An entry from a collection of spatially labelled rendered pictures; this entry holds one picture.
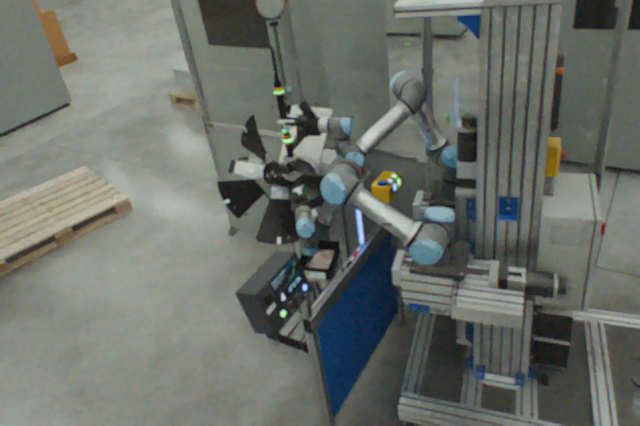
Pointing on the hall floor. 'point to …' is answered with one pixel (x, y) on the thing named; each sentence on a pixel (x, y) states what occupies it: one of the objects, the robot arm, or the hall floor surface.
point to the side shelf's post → (343, 234)
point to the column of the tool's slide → (281, 53)
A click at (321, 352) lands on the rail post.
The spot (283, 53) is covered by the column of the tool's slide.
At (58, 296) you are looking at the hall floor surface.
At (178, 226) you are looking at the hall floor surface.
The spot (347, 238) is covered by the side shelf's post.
